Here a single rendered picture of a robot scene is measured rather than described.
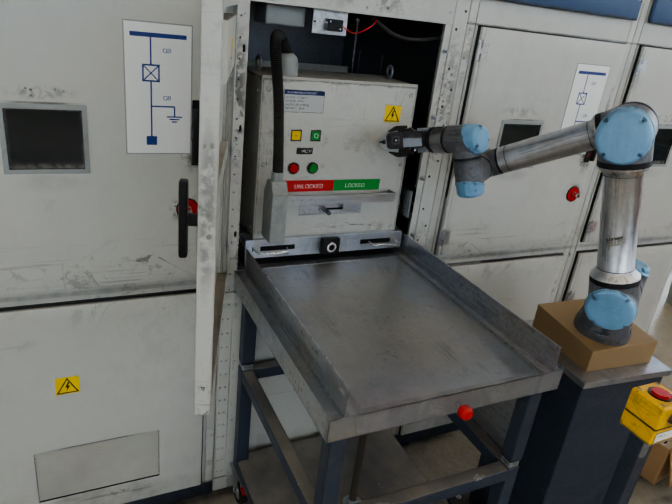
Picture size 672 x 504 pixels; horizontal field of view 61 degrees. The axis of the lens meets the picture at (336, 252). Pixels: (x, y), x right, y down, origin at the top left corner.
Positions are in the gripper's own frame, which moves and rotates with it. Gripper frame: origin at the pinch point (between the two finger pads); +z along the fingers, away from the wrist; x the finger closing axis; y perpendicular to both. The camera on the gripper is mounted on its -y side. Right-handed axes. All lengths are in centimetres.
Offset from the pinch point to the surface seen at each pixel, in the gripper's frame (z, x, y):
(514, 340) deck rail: -47, -51, -1
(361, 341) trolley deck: -28, -46, -36
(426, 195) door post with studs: -2.8, -18.0, 17.0
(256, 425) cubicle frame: 31, -92, -34
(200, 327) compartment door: -35, -29, -81
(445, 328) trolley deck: -34, -48, -12
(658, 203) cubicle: -31, -32, 127
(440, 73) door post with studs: -11.5, 18.9, 14.6
